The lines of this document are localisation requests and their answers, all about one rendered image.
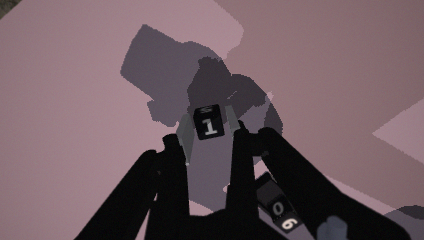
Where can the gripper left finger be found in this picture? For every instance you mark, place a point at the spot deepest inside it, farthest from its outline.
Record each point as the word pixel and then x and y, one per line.
pixel 122 214

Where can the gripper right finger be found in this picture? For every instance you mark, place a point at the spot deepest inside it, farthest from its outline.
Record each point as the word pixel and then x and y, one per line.
pixel 327 213

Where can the black number cube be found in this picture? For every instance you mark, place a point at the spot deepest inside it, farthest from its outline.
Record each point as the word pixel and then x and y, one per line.
pixel 283 215
pixel 208 122

